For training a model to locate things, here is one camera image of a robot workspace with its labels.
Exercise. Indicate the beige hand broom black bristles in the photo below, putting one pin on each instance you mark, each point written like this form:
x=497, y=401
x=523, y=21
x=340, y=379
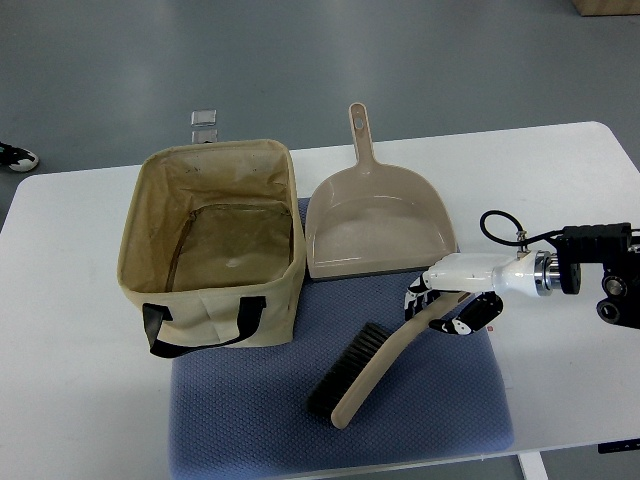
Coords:
x=380, y=360

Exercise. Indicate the white table leg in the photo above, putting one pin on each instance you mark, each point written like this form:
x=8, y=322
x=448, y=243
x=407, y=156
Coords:
x=532, y=466

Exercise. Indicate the cardboard box corner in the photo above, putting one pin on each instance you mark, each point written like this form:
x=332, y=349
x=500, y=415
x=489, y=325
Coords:
x=607, y=7

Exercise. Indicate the black white shoe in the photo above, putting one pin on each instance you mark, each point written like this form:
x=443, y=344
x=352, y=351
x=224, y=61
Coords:
x=18, y=159

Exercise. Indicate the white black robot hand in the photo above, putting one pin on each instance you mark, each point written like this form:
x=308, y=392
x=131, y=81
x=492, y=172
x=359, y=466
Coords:
x=472, y=283

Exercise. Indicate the cream fabric bag black handle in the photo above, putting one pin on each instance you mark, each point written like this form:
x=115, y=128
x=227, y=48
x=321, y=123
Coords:
x=213, y=251

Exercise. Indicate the blue mesh cushion mat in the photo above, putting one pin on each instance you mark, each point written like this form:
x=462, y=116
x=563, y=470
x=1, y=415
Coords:
x=241, y=413

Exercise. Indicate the black table control panel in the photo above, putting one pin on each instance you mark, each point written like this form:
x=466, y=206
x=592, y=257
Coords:
x=619, y=446

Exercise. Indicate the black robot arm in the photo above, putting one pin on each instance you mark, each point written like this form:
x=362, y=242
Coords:
x=610, y=251

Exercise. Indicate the beige plastic dustpan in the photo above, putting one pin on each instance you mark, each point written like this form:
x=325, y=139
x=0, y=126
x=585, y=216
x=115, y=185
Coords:
x=373, y=217

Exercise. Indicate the lower metal floor plate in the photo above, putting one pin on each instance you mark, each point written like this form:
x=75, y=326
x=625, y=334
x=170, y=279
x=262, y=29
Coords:
x=205, y=135

